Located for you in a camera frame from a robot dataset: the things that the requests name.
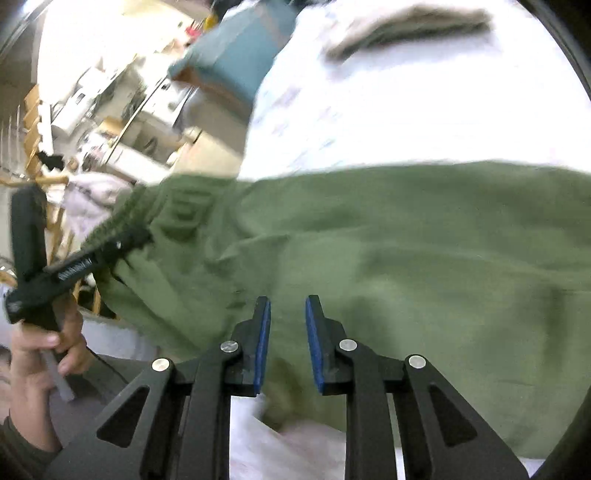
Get pale pink cloth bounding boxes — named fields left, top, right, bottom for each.
left=64, top=172, right=136, bottom=243

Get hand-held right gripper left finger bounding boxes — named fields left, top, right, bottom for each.
left=44, top=296, right=271, bottom=480

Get wooden chair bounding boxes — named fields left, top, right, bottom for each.
left=0, top=85, right=103, bottom=317

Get folded grey garment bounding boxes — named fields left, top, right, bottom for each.
left=325, top=4, right=493, bottom=62

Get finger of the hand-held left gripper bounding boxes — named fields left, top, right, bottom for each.
left=108, top=227, right=154, bottom=265

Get white printed bed sheet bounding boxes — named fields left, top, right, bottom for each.
left=229, top=0, right=591, bottom=480

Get person's left hand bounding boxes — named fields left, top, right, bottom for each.
left=8, top=295, right=89, bottom=454

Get green pants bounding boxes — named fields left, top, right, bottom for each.
left=90, top=159, right=591, bottom=460

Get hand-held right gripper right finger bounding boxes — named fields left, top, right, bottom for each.
left=304, top=294, right=530, bottom=480

